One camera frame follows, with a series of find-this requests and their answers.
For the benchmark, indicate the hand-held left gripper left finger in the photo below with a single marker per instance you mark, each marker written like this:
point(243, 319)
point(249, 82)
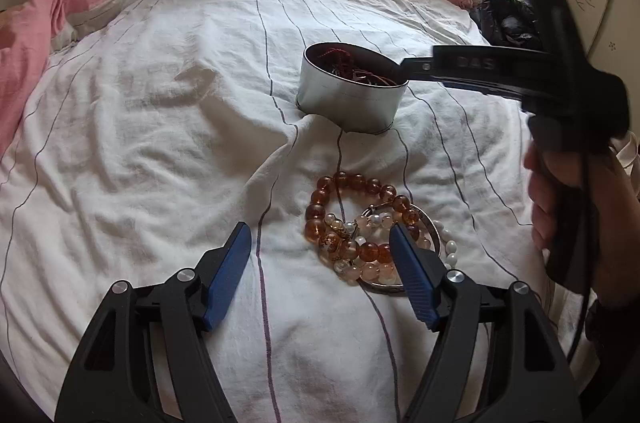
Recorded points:
point(227, 275)

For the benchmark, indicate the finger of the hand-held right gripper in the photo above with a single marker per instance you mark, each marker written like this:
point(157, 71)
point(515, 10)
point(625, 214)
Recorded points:
point(417, 68)

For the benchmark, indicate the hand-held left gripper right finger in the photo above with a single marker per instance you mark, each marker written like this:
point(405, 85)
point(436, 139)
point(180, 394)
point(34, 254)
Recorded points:
point(415, 275)

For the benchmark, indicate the silver bangle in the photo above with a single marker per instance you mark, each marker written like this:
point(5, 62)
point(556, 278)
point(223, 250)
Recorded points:
point(382, 289)

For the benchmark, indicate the round silver tin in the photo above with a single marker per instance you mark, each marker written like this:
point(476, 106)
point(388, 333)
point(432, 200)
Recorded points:
point(345, 105)

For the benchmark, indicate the person's right hand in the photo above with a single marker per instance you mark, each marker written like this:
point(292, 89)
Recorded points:
point(542, 203)

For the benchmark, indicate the black plastic bag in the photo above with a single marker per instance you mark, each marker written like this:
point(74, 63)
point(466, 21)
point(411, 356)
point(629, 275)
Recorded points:
point(505, 23)

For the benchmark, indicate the white striped blanket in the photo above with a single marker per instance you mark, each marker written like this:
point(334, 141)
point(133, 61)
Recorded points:
point(150, 153)

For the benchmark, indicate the pink blanket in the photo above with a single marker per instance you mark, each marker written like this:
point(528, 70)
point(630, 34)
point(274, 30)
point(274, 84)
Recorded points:
point(30, 33)

